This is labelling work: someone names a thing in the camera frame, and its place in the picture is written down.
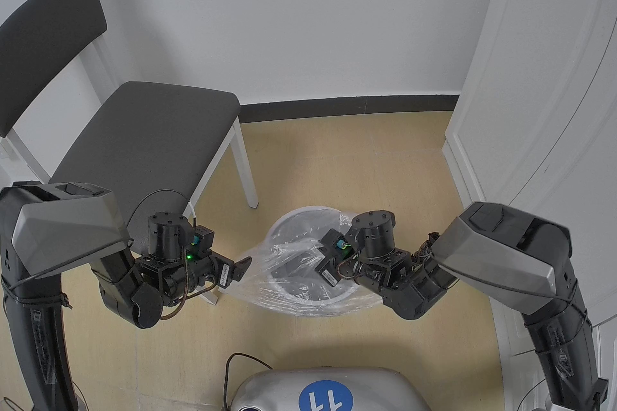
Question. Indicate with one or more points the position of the clear plastic bag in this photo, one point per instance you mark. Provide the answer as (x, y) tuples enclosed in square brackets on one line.
[(299, 308)]

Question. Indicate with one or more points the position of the grey trash bin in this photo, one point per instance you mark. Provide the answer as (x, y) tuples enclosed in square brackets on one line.
[(294, 216)]

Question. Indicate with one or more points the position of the white door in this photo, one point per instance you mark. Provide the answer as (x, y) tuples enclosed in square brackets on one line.
[(554, 62)]

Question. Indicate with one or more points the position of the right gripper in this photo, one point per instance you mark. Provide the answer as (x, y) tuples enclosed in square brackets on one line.
[(330, 265)]

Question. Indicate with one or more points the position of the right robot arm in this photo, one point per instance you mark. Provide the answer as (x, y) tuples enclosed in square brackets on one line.
[(501, 250)]

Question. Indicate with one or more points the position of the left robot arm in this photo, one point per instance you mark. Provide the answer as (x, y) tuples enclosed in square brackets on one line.
[(62, 226)]

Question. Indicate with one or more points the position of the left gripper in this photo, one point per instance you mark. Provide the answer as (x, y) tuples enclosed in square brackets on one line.
[(205, 274)]

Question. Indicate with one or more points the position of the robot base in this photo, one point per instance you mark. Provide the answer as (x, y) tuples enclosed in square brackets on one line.
[(279, 390)]

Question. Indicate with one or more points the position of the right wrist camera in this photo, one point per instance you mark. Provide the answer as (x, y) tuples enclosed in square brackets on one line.
[(332, 238)]

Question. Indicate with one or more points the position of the grey chair with white legs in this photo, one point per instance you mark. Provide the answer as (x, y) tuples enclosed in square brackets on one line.
[(144, 134)]

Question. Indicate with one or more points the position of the crumpled black plastic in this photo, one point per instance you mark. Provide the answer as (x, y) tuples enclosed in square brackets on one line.
[(429, 241)]

